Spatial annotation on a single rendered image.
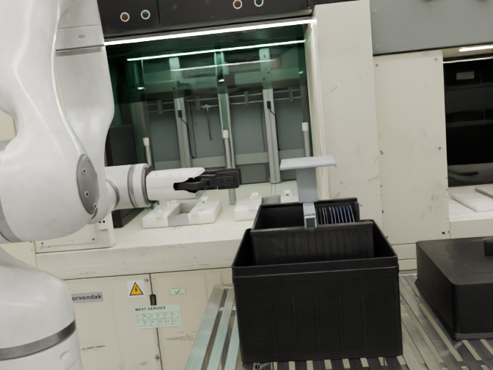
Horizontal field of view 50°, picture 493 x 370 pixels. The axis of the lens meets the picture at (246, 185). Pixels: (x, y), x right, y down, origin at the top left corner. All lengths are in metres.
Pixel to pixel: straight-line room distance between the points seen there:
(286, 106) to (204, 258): 1.00
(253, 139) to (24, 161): 1.65
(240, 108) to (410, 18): 1.04
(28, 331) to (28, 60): 0.32
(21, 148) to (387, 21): 0.92
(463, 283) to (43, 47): 0.75
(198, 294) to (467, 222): 0.69
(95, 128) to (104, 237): 0.50
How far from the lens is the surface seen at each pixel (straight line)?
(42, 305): 0.65
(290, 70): 1.78
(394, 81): 1.30
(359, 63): 1.24
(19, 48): 0.71
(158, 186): 0.97
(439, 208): 1.36
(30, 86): 0.67
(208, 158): 2.19
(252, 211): 1.51
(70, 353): 0.69
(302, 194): 0.97
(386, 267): 0.89
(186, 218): 1.53
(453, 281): 0.99
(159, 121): 2.23
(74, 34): 0.97
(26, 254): 1.48
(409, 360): 0.94
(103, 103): 0.99
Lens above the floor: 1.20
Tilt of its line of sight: 9 degrees down
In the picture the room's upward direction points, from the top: 6 degrees counter-clockwise
